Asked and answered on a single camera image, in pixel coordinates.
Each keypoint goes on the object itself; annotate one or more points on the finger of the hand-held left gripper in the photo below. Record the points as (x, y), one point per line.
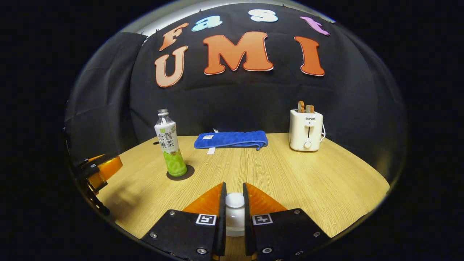
(96, 183)
(110, 166)

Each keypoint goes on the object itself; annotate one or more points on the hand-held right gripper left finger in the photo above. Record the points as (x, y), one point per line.
(222, 232)

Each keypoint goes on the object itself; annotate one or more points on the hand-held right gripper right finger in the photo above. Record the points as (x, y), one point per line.
(248, 232)

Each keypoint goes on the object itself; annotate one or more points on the white teacup lid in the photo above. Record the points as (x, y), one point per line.
(235, 200)

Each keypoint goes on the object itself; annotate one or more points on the clear water bottle green label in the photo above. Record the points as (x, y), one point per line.
(168, 145)

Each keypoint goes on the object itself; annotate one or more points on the dark round coaster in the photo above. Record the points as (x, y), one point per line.
(189, 173)

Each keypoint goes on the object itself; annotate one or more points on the blue folded towel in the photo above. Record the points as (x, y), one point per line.
(232, 139)

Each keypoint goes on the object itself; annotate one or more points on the cream toaster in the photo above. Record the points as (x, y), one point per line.
(305, 130)

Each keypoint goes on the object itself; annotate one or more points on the brown toast slice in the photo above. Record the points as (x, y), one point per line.
(301, 106)
(310, 108)

